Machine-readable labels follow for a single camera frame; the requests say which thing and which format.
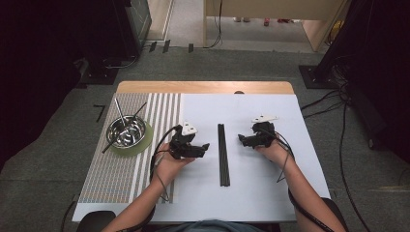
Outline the black chair armrest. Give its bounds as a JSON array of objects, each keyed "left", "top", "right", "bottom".
[
  {"left": 75, "top": 210, "right": 117, "bottom": 232},
  {"left": 320, "top": 197, "right": 350, "bottom": 232}
]

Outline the left hand-held gripper cable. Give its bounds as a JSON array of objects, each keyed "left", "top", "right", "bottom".
[{"left": 114, "top": 125, "right": 182, "bottom": 232}]

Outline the hanging black cable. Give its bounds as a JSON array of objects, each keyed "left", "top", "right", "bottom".
[{"left": 204, "top": 0, "right": 224, "bottom": 50}]

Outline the shiny metal bowl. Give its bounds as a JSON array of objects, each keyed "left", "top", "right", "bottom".
[{"left": 105, "top": 114, "right": 148, "bottom": 150}]

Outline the black stand base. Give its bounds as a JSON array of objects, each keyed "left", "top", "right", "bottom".
[
  {"left": 79, "top": 57, "right": 120, "bottom": 86},
  {"left": 298, "top": 64, "right": 340, "bottom": 91}
]

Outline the black chopstick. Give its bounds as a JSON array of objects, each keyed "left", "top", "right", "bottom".
[
  {"left": 219, "top": 123, "right": 228, "bottom": 188},
  {"left": 221, "top": 123, "right": 231, "bottom": 188},
  {"left": 217, "top": 123, "right": 224, "bottom": 188},
  {"left": 102, "top": 101, "right": 148, "bottom": 155}
]

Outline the striped woven placemat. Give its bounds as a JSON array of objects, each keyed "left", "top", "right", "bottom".
[{"left": 77, "top": 92, "right": 183, "bottom": 205}]

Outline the yellow object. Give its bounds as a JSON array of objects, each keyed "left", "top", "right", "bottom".
[{"left": 328, "top": 19, "right": 345, "bottom": 44}]

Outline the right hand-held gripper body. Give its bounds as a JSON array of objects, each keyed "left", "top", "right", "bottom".
[{"left": 250, "top": 114, "right": 279, "bottom": 149}]

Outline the grey cable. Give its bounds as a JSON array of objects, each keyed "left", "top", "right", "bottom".
[{"left": 105, "top": 55, "right": 139, "bottom": 71}]

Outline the long black floor cable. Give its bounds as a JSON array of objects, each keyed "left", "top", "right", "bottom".
[{"left": 337, "top": 101, "right": 372, "bottom": 232}]

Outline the round green coaster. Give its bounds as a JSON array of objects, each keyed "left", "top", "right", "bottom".
[{"left": 110, "top": 120, "right": 155, "bottom": 159}]

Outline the person's right hand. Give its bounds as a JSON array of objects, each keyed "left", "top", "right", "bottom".
[{"left": 255, "top": 139, "right": 296, "bottom": 169}]

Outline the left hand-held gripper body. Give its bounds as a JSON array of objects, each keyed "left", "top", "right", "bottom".
[{"left": 168, "top": 121, "right": 201, "bottom": 160}]

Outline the person's grey-blue shirt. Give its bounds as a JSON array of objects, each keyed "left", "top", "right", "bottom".
[{"left": 158, "top": 218, "right": 269, "bottom": 232}]

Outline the black tape corner mark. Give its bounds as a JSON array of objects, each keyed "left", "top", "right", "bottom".
[{"left": 93, "top": 103, "right": 107, "bottom": 124}]

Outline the light wooden desk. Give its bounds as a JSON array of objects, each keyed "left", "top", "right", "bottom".
[{"left": 202, "top": 0, "right": 353, "bottom": 53}]

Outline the white table sheet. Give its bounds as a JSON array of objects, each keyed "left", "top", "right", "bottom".
[{"left": 72, "top": 93, "right": 332, "bottom": 223}]

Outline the metal spoon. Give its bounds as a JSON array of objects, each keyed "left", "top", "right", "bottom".
[{"left": 114, "top": 98, "right": 131, "bottom": 133}]

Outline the person's left hand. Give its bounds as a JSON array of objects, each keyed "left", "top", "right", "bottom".
[{"left": 153, "top": 143, "right": 196, "bottom": 188}]

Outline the right hand-held gripper cable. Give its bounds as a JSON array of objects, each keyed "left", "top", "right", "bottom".
[{"left": 264, "top": 128, "right": 333, "bottom": 232}]

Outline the hand-held gripper cable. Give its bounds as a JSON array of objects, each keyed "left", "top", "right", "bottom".
[
  {"left": 264, "top": 128, "right": 333, "bottom": 232},
  {"left": 114, "top": 125, "right": 182, "bottom": 232}
]

